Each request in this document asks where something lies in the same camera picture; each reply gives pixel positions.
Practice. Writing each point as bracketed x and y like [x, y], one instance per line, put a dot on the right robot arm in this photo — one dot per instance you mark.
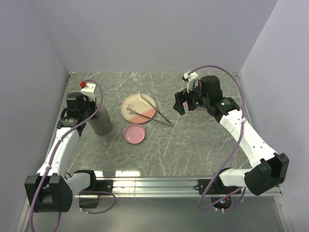
[268, 168]

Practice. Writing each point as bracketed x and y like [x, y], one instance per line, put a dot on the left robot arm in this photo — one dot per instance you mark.
[47, 190]

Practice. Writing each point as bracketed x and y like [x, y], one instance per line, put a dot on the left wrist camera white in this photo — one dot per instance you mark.
[88, 89]

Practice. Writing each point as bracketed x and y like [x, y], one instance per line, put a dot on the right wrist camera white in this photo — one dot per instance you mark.
[190, 79]

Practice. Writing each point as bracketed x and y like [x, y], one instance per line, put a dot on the pink round lid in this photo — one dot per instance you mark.
[134, 133]

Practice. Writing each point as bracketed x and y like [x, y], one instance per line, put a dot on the pink cylindrical container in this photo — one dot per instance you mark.
[186, 107]

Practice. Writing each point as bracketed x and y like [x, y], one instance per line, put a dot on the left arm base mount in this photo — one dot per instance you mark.
[98, 197]

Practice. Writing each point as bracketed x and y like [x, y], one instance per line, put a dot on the grey cylindrical container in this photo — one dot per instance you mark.
[101, 123]

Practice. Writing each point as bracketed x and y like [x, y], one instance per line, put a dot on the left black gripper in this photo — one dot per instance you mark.
[93, 103]

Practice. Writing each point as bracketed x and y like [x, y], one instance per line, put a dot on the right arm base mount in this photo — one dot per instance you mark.
[217, 188]

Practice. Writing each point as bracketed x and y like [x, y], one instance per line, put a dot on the metal tongs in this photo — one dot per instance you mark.
[158, 116]

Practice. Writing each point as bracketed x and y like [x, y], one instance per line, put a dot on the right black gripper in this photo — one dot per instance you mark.
[180, 97]

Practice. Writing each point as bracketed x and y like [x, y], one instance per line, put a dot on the pink and cream plate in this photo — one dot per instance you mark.
[136, 103]

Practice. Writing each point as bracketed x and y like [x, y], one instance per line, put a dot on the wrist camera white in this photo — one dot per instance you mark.
[88, 89]
[190, 79]

